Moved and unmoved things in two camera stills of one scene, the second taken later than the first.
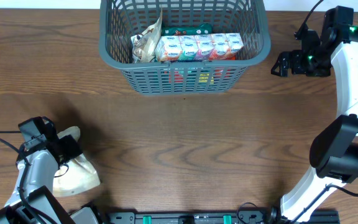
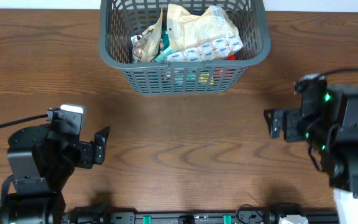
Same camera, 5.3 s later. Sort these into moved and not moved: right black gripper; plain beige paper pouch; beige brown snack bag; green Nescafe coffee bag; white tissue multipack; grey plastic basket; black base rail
Moved: right black gripper; green Nescafe coffee bag; plain beige paper pouch
Not moved: white tissue multipack; beige brown snack bag; grey plastic basket; black base rail
